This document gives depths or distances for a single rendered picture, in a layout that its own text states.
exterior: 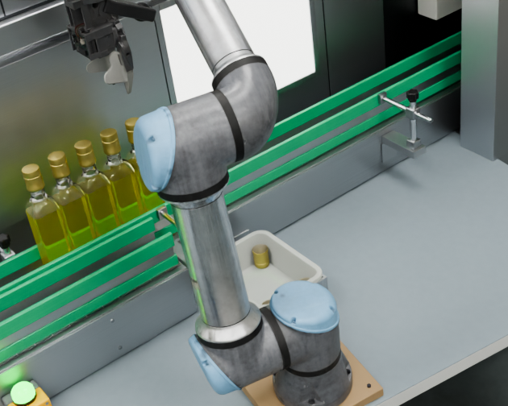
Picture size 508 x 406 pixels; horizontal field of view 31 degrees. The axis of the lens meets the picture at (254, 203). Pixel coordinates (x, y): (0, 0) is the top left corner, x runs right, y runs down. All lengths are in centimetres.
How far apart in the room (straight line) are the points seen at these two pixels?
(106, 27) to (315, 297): 62
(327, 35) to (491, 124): 46
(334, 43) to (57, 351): 106
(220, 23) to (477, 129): 105
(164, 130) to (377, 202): 99
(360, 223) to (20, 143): 80
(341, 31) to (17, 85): 89
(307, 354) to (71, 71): 75
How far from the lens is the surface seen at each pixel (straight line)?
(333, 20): 236
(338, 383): 173
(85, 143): 185
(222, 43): 148
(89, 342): 189
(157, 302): 193
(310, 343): 163
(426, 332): 192
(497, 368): 289
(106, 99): 199
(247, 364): 159
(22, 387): 181
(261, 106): 140
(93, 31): 175
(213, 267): 148
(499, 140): 239
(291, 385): 172
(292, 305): 161
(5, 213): 199
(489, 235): 216
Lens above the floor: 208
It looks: 35 degrees down
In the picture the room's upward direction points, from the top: 8 degrees counter-clockwise
